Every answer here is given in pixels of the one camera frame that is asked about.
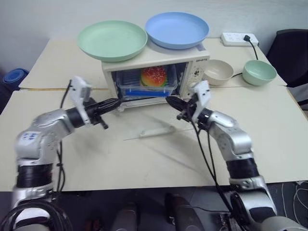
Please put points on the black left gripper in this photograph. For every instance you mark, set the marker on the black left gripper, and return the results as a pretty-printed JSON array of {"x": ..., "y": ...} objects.
[{"x": 95, "y": 109}]

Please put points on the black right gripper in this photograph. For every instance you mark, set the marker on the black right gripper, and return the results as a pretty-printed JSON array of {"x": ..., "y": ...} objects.
[{"x": 188, "y": 111}]

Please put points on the clear blue food container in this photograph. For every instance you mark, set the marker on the clear blue food container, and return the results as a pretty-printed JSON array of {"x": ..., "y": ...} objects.
[{"x": 125, "y": 81}]

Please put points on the glass toaster oven door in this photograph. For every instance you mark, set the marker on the glass toaster oven door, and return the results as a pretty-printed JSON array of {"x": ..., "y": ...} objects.
[{"x": 156, "y": 132}]

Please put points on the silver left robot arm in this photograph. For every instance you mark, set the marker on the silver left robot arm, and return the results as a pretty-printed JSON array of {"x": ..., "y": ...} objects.
[{"x": 48, "y": 125}]

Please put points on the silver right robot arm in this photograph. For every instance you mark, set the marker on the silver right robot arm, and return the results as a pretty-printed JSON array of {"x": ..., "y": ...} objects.
[{"x": 231, "y": 127}]

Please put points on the cream toaster oven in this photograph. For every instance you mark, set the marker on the cream toaster oven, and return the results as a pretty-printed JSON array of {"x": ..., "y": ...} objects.
[{"x": 199, "y": 72}]

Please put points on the toy hamburger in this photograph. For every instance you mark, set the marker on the toy hamburger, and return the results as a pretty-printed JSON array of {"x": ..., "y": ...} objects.
[{"x": 154, "y": 75}]

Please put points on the beige bowl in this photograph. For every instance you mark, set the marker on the beige bowl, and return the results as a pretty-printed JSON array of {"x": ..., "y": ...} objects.
[{"x": 219, "y": 72}]

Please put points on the green plastic plate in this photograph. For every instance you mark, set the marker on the green plastic plate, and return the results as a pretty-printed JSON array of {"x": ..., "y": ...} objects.
[{"x": 110, "y": 41}]

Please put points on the blue plastic plate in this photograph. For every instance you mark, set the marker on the blue plastic plate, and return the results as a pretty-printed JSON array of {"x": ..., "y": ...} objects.
[{"x": 175, "y": 29}]

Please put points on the white power strip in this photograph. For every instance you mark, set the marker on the white power strip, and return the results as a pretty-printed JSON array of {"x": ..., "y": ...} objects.
[{"x": 231, "y": 38}]

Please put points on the green bowl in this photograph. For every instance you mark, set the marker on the green bowl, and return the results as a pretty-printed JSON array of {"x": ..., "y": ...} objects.
[{"x": 258, "y": 72}]

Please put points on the dark rounded shape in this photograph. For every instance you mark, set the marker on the dark rounded shape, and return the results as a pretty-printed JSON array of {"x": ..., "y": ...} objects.
[{"x": 183, "y": 214}]

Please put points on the black chair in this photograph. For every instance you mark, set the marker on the black chair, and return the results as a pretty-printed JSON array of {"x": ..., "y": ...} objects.
[{"x": 291, "y": 57}]

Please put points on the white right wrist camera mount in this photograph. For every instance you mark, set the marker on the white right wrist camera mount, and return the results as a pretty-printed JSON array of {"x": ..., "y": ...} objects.
[{"x": 203, "y": 93}]

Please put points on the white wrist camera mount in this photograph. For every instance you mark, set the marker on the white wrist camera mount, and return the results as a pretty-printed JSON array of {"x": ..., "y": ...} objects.
[
  {"x": 203, "y": 93},
  {"x": 80, "y": 89}
]

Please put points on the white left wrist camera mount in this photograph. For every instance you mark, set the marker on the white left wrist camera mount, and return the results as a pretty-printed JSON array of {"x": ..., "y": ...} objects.
[{"x": 80, "y": 89}]

